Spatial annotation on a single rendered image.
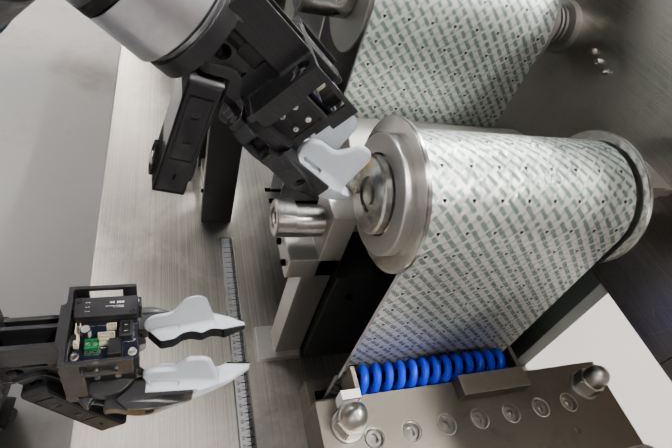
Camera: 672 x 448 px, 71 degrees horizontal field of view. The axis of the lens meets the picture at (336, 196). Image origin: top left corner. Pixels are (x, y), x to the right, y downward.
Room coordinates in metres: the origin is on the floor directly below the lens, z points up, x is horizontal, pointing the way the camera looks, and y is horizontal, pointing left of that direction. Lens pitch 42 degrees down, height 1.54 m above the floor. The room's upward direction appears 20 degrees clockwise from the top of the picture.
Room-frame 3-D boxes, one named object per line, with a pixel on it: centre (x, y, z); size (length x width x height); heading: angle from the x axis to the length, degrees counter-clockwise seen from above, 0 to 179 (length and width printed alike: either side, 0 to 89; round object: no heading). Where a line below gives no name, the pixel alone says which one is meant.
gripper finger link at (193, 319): (0.23, 0.09, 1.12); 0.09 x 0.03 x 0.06; 127
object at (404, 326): (0.35, -0.18, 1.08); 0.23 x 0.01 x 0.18; 118
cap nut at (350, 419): (0.22, -0.09, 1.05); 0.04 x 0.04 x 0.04
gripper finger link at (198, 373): (0.19, 0.06, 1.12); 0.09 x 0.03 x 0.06; 109
